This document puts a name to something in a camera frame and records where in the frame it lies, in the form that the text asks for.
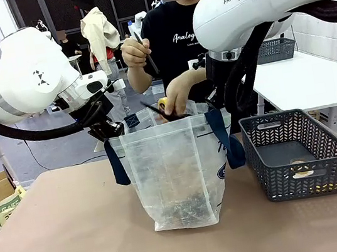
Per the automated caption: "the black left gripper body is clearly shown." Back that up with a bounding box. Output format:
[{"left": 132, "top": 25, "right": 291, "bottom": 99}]
[{"left": 85, "top": 117, "right": 117, "bottom": 145}]

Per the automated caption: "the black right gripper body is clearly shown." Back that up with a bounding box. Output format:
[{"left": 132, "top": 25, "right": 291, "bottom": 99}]
[{"left": 204, "top": 55, "right": 237, "bottom": 102}]

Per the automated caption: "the long black tool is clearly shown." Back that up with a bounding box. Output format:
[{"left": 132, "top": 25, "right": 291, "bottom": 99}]
[{"left": 139, "top": 93, "right": 193, "bottom": 126}]

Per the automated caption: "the yellow tape roll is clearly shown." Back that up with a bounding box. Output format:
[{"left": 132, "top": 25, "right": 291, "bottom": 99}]
[{"left": 156, "top": 96, "right": 172, "bottom": 112}]

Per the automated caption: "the thin black pen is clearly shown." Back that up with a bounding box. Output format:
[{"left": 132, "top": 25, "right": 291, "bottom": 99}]
[{"left": 133, "top": 28, "right": 161, "bottom": 78}]

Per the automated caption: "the translucent white navy-handled shopping bag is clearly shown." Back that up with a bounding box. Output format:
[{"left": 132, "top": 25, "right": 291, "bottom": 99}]
[{"left": 99, "top": 92, "right": 255, "bottom": 239}]

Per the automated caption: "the dark grey plastic basket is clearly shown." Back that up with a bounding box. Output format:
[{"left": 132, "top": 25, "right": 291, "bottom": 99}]
[
  {"left": 253, "top": 36, "right": 299, "bottom": 66},
  {"left": 238, "top": 103, "right": 337, "bottom": 207}
]

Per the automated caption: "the person's left forearm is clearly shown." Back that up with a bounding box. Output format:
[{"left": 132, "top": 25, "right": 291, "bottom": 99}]
[{"left": 184, "top": 66, "right": 210, "bottom": 89}]

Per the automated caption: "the person's right forearm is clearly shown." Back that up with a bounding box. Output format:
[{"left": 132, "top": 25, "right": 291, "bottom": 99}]
[{"left": 126, "top": 61, "right": 155, "bottom": 96}]

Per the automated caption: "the person's left hand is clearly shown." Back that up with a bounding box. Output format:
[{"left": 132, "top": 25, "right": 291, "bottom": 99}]
[{"left": 161, "top": 71, "right": 201, "bottom": 117}]

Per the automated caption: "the person's right hand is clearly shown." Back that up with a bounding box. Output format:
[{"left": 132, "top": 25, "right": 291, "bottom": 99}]
[{"left": 119, "top": 35, "right": 154, "bottom": 70}]

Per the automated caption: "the person in black T-shirt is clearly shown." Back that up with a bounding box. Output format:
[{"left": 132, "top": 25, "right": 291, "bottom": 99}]
[{"left": 134, "top": 0, "right": 243, "bottom": 146}]

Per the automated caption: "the white side table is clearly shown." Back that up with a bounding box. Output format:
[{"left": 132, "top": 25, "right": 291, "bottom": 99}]
[{"left": 247, "top": 43, "right": 337, "bottom": 144}]

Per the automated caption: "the background person in black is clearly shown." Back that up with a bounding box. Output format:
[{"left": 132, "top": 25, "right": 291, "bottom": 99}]
[{"left": 56, "top": 28, "right": 83, "bottom": 59}]

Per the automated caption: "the beige jacket mannequin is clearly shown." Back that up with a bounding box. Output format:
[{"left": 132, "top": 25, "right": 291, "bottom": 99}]
[{"left": 70, "top": 0, "right": 133, "bottom": 126}]

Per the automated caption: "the yellow white round packet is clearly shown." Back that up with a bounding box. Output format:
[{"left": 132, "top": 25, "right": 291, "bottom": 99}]
[{"left": 289, "top": 157, "right": 316, "bottom": 181}]

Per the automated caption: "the green white printed sack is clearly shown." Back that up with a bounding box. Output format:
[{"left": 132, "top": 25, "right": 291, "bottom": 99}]
[{"left": 0, "top": 184, "right": 31, "bottom": 227}]

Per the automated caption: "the yellow patterned flat packet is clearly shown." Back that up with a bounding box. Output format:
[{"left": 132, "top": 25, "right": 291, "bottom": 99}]
[{"left": 315, "top": 182, "right": 337, "bottom": 194}]

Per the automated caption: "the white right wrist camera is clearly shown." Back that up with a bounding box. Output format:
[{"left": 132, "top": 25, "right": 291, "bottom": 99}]
[{"left": 186, "top": 51, "right": 211, "bottom": 71}]

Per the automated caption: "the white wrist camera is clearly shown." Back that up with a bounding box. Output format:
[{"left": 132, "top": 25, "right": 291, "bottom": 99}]
[
  {"left": 186, "top": 51, "right": 211, "bottom": 71},
  {"left": 104, "top": 78, "right": 126, "bottom": 94}
]

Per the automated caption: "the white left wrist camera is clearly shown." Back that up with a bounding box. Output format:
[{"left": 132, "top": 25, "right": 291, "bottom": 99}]
[{"left": 104, "top": 78, "right": 126, "bottom": 94}]

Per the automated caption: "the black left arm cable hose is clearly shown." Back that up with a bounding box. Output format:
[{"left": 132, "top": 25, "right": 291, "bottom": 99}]
[{"left": 0, "top": 87, "right": 108, "bottom": 147}]

